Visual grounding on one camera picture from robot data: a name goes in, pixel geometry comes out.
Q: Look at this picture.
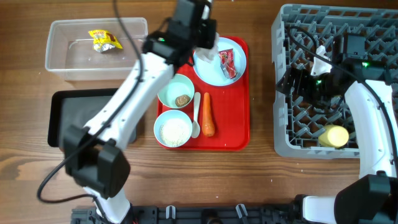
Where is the white tissue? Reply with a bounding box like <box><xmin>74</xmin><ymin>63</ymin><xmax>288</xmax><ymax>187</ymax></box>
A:
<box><xmin>195</xmin><ymin>33</ymin><xmax>220</xmax><ymax>63</ymax></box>

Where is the blue bowl with rice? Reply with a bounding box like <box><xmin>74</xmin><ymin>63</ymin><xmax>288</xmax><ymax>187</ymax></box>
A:
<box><xmin>154</xmin><ymin>110</ymin><xmax>193</xmax><ymax>148</ymax></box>

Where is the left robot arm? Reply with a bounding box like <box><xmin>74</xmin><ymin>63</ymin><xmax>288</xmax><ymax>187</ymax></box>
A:
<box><xmin>62</xmin><ymin>0</ymin><xmax>216</xmax><ymax>223</ymax></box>

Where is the light blue plate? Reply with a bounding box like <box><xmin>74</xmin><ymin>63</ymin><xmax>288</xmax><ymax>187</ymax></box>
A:
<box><xmin>193</xmin><ymin>37</ymin><xmax>248</xmax><ymax>86</ymax></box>

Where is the orange carrot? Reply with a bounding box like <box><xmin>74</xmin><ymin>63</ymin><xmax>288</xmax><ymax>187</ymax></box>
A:
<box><xmin>202</xmin><ymin>92</ymin><xmax>215</xmax><ymax>137</ymax></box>

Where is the clear plastic bin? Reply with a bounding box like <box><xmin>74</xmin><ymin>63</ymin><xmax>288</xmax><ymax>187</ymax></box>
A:
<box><xmin>45</xmin><ymin>18</ymin><xmax>137</xmax><ymax>81</ymax></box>

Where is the grey dishwasher rack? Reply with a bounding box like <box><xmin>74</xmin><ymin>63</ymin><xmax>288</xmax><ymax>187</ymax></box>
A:
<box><xmin>271</xmin><ymin>4</ymin><xmax>397</xmax><ymax>159</ymax></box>

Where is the red serving tray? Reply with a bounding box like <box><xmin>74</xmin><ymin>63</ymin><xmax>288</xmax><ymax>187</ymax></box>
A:
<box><xmin>157</xmin><ymin>34</ymin><xmax>251</xmax><ymax>151</ymax></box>

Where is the yellow snack wrapper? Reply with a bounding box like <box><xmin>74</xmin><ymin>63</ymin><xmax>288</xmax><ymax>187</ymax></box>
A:
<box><xmin>88</xmin><ymin>29</ymin><xmax>123</xmax><ymax>53</ymax></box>

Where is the green bowl with food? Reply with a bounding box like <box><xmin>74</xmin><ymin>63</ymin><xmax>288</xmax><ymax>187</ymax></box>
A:
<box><xmin>157</xmin><ymin>74</ymin><xmax>195</xmax><ymax>109</ymax></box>

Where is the yellow plastic cup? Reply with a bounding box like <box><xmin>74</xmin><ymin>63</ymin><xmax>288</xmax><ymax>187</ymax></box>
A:
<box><xmin>318</xmin><ymin>124</ymin><xmax>349</xmax><ymax>148</ymax></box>

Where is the brown food lump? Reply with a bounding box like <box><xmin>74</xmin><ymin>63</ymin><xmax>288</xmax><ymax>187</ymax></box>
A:
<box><xmin>175</xmin><ymin>95</ymin><xmax>191</xmax><ymax>108</ymax></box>

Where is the black plastic tray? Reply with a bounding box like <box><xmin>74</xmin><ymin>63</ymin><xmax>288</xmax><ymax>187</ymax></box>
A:
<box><xmin>47</xmin><ymin>87</ymin><xmax>138</xmax><ymax>148</ymax></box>

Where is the white ceramic spoon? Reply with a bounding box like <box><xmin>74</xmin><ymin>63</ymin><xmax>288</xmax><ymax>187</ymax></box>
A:
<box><xmin>191</xmin><ymin>92</ymin><xmax>201</xmax><ymax>138</ymax></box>

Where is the red snack wrapper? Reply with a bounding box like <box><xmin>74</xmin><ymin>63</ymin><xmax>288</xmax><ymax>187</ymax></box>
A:
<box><xmin>218</xmin><ymin>49</ymin><xmax>238</xmax><ymax>80</ymax></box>

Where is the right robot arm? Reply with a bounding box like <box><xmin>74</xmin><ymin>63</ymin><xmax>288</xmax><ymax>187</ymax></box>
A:
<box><xmin>276</xmin><ymin>34</ymin><xmax>397</xmax><ymax>223</ymax></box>

